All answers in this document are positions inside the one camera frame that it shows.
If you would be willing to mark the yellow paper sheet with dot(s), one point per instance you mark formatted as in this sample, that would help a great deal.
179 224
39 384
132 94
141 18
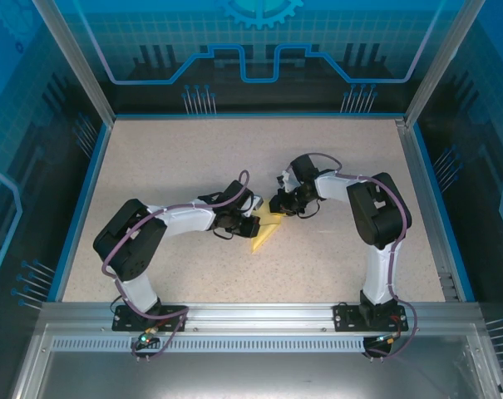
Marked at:
267 237

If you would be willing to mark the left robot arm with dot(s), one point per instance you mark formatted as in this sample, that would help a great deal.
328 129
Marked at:
126 245

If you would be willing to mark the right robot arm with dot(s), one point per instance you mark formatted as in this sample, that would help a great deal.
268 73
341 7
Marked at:
376 216

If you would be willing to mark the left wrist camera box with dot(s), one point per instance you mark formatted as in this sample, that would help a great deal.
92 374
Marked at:
257 204

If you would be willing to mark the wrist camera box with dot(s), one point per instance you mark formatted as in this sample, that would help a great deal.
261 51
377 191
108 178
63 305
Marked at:
257 204
286 180

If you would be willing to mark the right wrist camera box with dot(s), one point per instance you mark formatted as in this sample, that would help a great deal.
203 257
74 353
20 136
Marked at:
286 180

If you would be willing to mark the aluminium mounting rail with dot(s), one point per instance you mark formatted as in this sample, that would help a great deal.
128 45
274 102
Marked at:
259 316

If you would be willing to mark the aluminium side rail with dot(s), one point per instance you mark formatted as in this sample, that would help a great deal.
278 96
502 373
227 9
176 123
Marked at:
415 166

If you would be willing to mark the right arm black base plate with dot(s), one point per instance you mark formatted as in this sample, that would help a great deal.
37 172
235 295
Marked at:
343 320

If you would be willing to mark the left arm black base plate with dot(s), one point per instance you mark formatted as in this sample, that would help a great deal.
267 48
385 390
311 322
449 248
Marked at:
124 323

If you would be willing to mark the metal frame tray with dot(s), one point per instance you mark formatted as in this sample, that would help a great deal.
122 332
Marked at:
255 378

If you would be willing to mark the aluminium frame post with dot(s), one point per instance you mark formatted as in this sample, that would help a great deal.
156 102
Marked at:
441 62
77 62

